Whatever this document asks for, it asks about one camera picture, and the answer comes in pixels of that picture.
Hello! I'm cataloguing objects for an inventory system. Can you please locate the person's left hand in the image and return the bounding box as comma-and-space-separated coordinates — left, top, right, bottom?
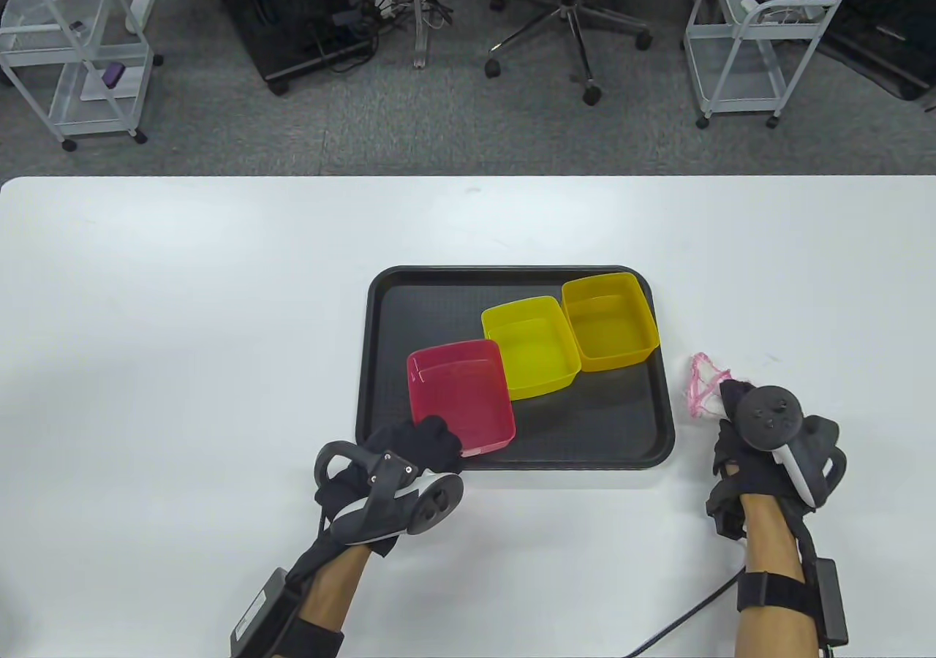
314, 415, 463, 560

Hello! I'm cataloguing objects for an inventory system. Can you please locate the person's right hand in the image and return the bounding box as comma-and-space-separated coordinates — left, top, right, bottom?
706, 379, 812, 542

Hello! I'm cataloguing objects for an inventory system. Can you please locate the pink plastic food container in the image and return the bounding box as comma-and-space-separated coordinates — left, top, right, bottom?
407, 339, 516, 458

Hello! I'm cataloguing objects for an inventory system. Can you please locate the white pink dish cloth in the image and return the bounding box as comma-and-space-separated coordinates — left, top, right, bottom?
687, 352, 734, 423

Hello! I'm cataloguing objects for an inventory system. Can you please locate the lemon yellow plastic food container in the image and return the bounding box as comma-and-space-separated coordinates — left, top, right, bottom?
480, 295, 582, 401

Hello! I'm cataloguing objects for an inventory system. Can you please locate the amber yellow plastic food container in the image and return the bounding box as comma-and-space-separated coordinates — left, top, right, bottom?
561, 272, 663, 373

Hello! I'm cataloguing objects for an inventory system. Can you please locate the person's left forearm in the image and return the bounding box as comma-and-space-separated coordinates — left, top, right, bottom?
289, 541, 374, 658

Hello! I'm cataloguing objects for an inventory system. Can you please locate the grey handheld controller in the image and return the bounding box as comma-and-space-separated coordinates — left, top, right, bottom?
733, 385, 849, 509
314, 440, 465, 546

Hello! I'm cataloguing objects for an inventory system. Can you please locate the black plastic tray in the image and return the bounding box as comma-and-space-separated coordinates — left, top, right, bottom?
356, 265, 676, 471

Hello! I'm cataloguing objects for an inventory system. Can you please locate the black battery pack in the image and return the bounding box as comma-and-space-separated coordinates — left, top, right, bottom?
230, 567, 301, 658
812, 557, 850, 646

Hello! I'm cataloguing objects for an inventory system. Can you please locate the clear plastic pole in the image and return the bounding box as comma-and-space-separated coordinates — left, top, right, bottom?
409, 0, 432, 69

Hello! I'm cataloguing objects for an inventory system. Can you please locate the black equipment cart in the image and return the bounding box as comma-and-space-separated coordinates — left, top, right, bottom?
214, 0, 381, 96

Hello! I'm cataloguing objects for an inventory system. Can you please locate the black office chair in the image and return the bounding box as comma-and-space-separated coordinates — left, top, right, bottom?
484, 0, 681, 107

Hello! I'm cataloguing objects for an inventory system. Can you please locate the black equipment base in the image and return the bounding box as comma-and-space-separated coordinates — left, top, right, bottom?
815, 0, 936, 103

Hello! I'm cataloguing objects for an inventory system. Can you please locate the white paper sheet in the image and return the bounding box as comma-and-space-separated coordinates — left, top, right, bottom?
79, 66, 143, 102

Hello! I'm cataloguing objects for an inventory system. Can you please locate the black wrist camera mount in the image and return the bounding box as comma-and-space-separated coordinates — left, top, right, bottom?
706, 488, 747, 540

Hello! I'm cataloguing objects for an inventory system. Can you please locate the black forearm strap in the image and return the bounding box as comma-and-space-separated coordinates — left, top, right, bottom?
274, 610, 344, 658
736, 572, 811, 615

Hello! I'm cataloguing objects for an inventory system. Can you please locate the black cable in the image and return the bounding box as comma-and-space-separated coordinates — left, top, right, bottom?
622, 570, 743, 658

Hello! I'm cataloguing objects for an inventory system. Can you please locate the white wire utility cart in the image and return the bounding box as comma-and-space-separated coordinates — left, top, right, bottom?
684, 0, 867, 130
0, 0, 163, 152

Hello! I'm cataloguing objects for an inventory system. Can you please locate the white device with cable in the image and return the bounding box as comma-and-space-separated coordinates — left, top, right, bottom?
740, 0, 827, 24

